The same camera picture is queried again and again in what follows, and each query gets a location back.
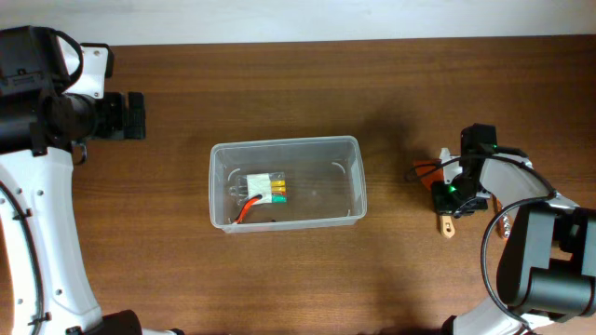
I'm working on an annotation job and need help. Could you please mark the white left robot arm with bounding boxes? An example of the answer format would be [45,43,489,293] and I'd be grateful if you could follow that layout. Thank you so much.
[1,26,146,334]

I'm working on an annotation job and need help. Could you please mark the clear plastic container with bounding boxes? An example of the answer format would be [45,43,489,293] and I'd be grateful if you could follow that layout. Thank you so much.
[209,136,367,234]

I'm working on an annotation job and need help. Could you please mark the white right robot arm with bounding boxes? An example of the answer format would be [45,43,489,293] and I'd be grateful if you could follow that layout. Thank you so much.
[425,124,595,334]

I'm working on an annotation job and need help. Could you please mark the orange scraper with wooden handle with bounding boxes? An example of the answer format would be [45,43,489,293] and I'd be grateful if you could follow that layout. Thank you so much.
[413,159,455,239]

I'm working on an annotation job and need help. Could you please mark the red-handled pliers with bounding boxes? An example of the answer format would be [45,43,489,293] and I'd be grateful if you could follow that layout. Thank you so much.
[232,194,272,224]

